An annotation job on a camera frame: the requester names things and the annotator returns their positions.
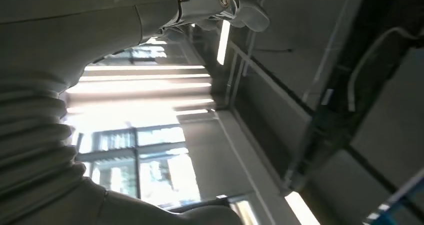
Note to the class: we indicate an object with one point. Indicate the white window blind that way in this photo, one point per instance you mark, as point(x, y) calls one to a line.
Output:
point(139, 87)

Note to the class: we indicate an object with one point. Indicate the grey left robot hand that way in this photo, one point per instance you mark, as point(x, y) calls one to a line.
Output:
point(66, 24)

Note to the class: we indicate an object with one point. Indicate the glass window dark frame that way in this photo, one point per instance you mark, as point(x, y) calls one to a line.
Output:
point(159, 177)

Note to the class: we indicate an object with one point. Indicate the blue metal rack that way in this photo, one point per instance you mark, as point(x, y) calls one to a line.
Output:
point(397, 200)

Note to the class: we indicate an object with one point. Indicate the ceiling light strip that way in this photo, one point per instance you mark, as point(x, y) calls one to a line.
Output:
point(301, 210)
point(224, 41)

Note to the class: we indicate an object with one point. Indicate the grey ceiling conduit pipe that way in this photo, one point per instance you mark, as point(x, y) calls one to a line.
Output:
point(351, 84)

